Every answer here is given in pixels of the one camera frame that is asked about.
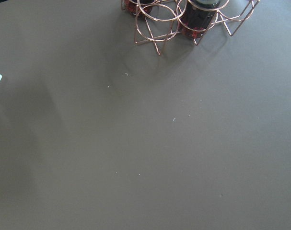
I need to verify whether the copper wire bottle rack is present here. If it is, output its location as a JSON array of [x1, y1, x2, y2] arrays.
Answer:
[[121, 0, 259, 55]]

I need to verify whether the tea bottle lower right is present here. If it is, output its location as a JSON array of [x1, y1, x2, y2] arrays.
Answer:
[[124, 0, 156, 14]]

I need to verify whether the tea bottle lower left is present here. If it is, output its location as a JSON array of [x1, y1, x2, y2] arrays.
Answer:
[[181, 2, 215, 39]]

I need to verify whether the tea bottle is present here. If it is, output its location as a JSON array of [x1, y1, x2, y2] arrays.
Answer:
[[181, 2, 215, 39], [124, 0, 156, 14]]

